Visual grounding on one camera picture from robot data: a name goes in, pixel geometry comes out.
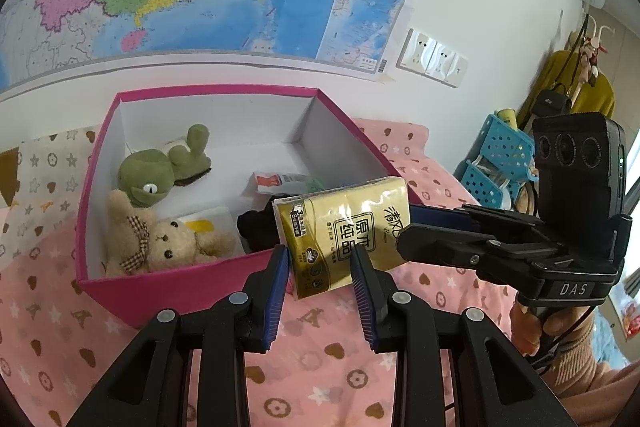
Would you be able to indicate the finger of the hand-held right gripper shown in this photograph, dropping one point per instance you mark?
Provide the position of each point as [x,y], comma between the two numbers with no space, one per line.
[440,214]
[425,244]

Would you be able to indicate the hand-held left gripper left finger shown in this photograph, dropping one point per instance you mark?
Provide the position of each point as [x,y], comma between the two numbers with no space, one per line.
[277,292]

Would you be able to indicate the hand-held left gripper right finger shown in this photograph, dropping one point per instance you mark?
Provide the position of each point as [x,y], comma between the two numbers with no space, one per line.
[365,297]

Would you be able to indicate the black scrunchie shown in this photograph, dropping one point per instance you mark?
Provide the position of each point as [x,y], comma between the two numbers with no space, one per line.
[257,227]

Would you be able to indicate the gold tissue packet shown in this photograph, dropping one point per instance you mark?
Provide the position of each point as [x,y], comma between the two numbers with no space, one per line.
[340,232]

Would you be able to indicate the white and yellow wipes packet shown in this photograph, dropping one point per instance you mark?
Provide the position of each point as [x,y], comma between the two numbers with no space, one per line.
[220,232]

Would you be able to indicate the pink cardboard box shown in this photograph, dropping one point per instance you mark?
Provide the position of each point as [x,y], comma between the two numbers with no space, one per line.
[175,292]

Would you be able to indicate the red green white tissue packet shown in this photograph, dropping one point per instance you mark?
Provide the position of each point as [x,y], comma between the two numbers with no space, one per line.
[272,181]

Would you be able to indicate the beige teddy bear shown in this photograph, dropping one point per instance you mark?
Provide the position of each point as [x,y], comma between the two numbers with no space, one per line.
[170,247]

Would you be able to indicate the green plush toy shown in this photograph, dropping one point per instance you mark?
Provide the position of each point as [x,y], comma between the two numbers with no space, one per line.
[145,172]

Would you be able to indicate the person's right forearm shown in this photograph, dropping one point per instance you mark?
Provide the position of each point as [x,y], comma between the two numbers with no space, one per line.
[590,372]

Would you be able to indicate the person's right hand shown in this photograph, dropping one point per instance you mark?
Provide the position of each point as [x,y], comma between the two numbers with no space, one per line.
[525,329]

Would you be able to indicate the pink printed blanket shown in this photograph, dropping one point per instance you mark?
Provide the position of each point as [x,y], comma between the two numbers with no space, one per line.
[325,372]

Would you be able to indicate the blue plastic basket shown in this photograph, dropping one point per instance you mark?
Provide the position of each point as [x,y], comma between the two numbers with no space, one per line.
[500,147]

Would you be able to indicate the black bag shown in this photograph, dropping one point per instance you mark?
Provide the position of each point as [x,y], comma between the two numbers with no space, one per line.
[550,102]

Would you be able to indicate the yellow garment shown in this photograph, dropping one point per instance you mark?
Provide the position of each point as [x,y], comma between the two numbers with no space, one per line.
[555,72]

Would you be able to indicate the hanging beige ornament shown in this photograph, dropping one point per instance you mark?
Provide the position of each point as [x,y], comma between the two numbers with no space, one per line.
[590,57]

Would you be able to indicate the white printed cloth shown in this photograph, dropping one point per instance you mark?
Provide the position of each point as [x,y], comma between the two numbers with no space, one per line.
[40,187]

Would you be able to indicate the white wall switch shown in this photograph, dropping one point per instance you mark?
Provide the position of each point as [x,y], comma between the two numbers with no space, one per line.
[458,71]

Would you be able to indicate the white wall socket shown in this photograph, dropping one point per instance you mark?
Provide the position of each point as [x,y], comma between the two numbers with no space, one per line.
[415,49]
[440,61]

